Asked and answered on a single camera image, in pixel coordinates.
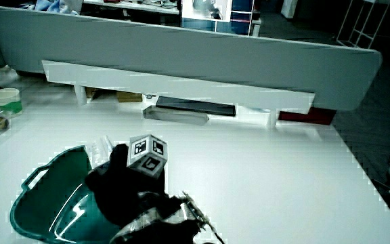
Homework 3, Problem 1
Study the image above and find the person's right hand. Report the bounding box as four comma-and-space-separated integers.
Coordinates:
85, 134, 184, 227

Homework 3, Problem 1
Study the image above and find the green plate with handles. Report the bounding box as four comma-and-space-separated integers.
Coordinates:
9, 145, 125, 244

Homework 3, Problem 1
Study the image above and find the grey flat case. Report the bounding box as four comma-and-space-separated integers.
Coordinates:
142, 105, 210, 126

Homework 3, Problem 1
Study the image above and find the brown cardboard box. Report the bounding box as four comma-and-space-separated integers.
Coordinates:
85, 87, 144, 103

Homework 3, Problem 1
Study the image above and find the white desk shelf riser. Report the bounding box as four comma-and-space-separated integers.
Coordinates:
41, 60, 316, 129

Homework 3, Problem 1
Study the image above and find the black flat keyboard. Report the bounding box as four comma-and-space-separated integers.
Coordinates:
155, 96, 236, 117

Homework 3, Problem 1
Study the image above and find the grey desk partition panel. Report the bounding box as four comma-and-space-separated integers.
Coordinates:
0, 5, 383, 112

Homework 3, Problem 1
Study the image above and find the white and green paper cup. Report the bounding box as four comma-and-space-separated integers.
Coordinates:
0, 87, 24, 115

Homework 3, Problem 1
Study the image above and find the white framed poster board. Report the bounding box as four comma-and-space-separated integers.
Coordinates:
181, 0, 232, 23

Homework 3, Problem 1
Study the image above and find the red box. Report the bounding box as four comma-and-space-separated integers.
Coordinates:
278, 106, 337, 126

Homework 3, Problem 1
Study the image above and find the blue cabinet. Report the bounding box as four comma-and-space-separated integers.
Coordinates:
181, 0, 262, 37

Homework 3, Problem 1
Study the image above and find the white wire rack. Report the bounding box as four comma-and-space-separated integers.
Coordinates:
336, 0, 390, 49

